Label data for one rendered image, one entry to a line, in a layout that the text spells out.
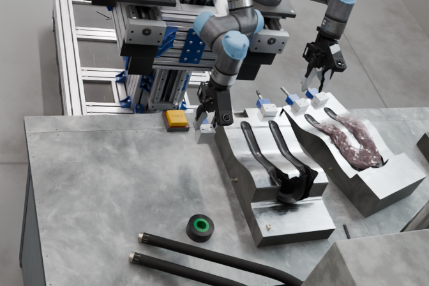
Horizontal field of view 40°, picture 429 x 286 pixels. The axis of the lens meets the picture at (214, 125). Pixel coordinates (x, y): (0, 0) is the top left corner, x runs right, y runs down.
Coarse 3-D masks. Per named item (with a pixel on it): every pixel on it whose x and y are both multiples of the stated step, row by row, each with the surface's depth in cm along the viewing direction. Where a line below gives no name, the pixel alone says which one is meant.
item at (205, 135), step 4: (204, 120) 192; (204, 124) 188; (208, 124) 189; (212, 124) 189; (200, 128) 187; (204, 128) 187; (208, 128) 188; (212, 128) 188; (196, 132) 189; (200, 132) 186; (204, 132) 186; (208, 132) 186; (212, 132) 187; (196, 136) 189; (200, 136) 187; (204, 136) 187; (208, 136) 188; (212, 136) 188; (196, 140) 189; (200, 140) 188; (204, 140) 189; (208, 140) 189; (212, 140) 190
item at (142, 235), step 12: (144, 240) 168; (156, 240) 168; (168, 240) 168; (180, 252) 167; (192, 252) 166; (204, 252) 165; (216, 252) 166; (228, 264) 164; (240, 264) 163; (252, 264) 163
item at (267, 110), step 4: (256, 92) 218; (260, 96) 215; (260, 100) 213; (264, 100) 213; (268, 100) 214; (256, 104) 214; (260, 104) 211; (264, 104) 210; (268, 104) 210; (272, 104) 211; (260, 108) 210; (264, 108) 208; (268, 108) 209; (272, 108) 209; (264, 112) 208; (268, 112) 208; (272, 112) 209; (276, 112) 210; (264, 116) 209; (268, 116) 210; (272, 116) 210
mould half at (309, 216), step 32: (224, 128) 200; (256, 128) 204; (288, 128) 209; (224, 160) 200; (256, 160) 192; (288, 160) 195; (256, 192) 181; (320, 192) 192; (256, 224) 180; (288, 224) 183; (320, 224) 186
